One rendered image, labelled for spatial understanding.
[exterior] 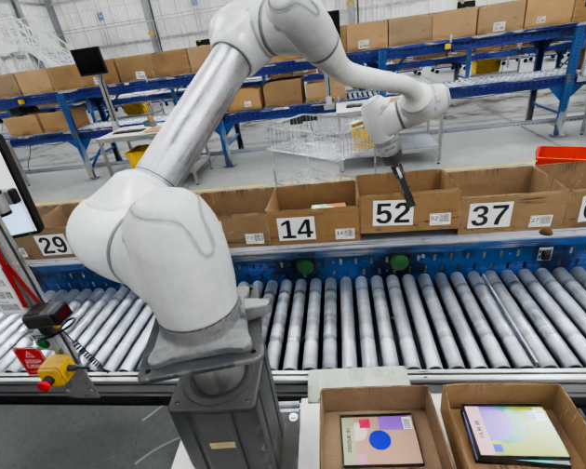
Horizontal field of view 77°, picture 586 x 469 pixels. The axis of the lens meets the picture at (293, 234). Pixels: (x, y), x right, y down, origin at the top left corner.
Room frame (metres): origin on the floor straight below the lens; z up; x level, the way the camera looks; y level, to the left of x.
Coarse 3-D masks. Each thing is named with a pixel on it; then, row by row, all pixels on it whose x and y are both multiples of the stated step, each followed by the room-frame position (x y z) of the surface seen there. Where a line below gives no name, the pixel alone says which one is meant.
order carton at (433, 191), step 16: (368, 176) 1.62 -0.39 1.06; (384, 176) 1.61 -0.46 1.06; (416, 176) 1.58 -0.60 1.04; (432, 176) 1.57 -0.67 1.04; (448, 176) 1.45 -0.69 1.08; (368, 192) 1.61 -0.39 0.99; (384, 192) 1.60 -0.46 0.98; (400, 192) 1.59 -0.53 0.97; (416, 192) 1.31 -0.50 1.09; (432, 192) 1.30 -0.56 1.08; (448, 192) 1.29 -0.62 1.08; (368, 208) 1.34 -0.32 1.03; (416, 208) 1.30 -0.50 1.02; (432, 208) 1.29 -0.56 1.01; (448, 208) 1.28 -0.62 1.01; (368, 224) 1.33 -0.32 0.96; (416, 224) 1.30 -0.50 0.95; (448, 224) 1.28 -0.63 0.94
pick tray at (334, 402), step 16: (320, 400) 0.63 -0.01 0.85; (336, 400) 0.66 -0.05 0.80; (352, 400) 0.65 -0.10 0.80; (368, 400) 0.65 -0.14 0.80; (384, 400) 0.64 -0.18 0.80; (400, 400) 0.64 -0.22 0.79; (416, 400) 0.63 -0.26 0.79; (432, 400) 0.59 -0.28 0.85; (320, 416) 0.59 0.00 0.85; (336, 416) 0.64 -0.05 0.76; (416, 416) 0.61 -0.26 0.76; (432, 416) 0.57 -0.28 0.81; (320, 432) 0.55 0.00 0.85; (336, 432) 0.60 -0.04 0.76; (432, 432) 0.56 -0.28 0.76; (320, 448) 0.51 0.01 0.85; (336, 448) 0.56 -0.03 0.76; (432, 448) 0.52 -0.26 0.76; (320, 464) 0.47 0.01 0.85; (336, 464) 0.52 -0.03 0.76; (432, 464) 0.49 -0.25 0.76; (448, 464) 0.45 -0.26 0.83
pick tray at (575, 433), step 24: (456, 384) 0.62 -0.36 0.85; (480, 384) 0.61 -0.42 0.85; (504, 384) 0.60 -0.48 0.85; (528, 384) 0.59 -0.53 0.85; (552, 384) 0.58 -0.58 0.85; (456, 408) 0.62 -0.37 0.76; (552, 408) 0.58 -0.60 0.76; (576, 408) 0.52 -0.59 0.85; (456, 432) 0.50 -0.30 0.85; (576, 432) 0.49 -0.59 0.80; (456, 456) 0.48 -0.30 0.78; (576, 456) 0.46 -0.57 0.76
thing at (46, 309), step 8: (40, 304) 0.90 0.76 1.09; (48, 304) 0.89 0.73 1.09; (56, 304) 0.88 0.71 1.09; (64, 304) 0.89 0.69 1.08; (32, 312) 0.87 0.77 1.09; (40, 312) 0.86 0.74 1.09; (48, 312) 0.85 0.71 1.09; (56, 312) 0.85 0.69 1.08; (64, 312) 0.87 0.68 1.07; (72, 312) 0.89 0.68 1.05; (24, 320) 0.85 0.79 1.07; (32, 320) 0.85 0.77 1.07; (40, 320) 0.84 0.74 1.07; (48, 320) 0.84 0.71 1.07; (56, 320) 0.84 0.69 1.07; (64, 320) 0.86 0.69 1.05; (32, 328) 0.85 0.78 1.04; (40, 328) 0.87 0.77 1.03; (48, 328) 0.86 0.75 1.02; (56, 328) 0.87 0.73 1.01; (48, 336) 0.86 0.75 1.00
